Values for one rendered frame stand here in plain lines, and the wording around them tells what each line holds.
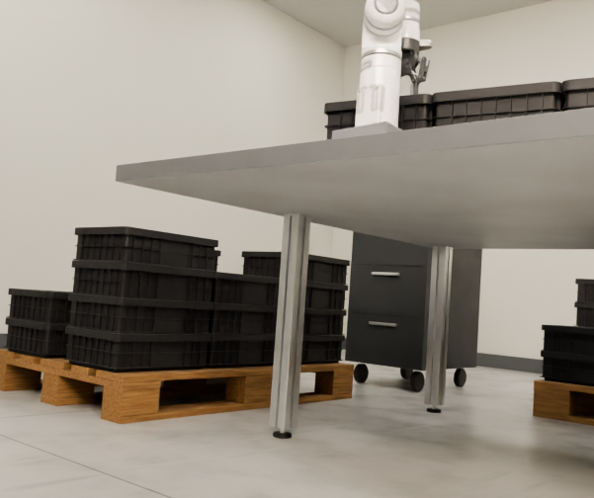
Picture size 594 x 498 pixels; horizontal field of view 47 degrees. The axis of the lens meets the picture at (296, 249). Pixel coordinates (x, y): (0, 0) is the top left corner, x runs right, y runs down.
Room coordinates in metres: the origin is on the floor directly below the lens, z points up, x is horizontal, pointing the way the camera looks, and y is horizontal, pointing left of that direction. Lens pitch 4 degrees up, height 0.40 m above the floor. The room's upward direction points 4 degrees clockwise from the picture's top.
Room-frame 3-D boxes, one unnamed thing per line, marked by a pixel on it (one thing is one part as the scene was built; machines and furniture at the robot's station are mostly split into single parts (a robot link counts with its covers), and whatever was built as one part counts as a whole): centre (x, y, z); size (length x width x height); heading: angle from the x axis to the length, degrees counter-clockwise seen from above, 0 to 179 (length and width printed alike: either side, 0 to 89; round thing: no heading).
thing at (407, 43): (1.77, -0.25, 1.06); 0.08 x 0.08 x 0.09
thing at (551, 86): (1.73, -0.53, 0.92); 0.40 x 0.30 x 0.02; 150
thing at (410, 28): (1.79, -0.26, 1.13); 0.11 x 0.09 x 0.06; 143
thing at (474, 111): (1.73, -0.53, 0.87); 0.40 x 0.30 x 0.11; 150
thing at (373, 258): (3.65, -0.65, 0.45); 0.62 x 0.45 x 0.90; 140
